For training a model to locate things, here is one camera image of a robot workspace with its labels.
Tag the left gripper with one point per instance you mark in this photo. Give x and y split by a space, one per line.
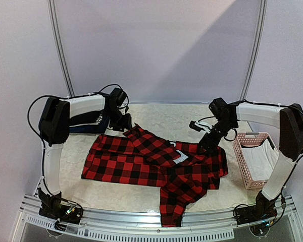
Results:
127 123

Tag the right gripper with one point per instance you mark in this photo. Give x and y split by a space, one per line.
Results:
208 143

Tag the red black plaid shirt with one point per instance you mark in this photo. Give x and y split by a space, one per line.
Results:
183 172

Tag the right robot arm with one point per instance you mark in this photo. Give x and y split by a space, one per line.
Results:
286 119

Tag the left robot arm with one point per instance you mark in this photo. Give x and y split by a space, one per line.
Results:
62 113

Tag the pink plastic laundry basket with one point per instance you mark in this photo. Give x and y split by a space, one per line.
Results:
249 139

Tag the folded navy blue garment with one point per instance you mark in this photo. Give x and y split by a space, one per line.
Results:
96 128

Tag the folded black garment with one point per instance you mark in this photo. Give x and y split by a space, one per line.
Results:
86 118

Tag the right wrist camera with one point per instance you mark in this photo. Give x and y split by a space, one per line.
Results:
200 126

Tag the aluminium front rail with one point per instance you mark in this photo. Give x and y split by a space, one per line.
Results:
105 225

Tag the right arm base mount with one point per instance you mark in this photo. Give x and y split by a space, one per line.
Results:
243 214

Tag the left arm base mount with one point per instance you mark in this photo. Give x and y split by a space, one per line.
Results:
58 208

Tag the right aluminium corner post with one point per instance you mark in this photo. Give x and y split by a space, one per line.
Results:
255 48

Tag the aluminium corner post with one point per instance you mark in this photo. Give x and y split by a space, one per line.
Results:
59 46
255 48

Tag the left aluminium corner post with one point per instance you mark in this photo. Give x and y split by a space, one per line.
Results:
59 46

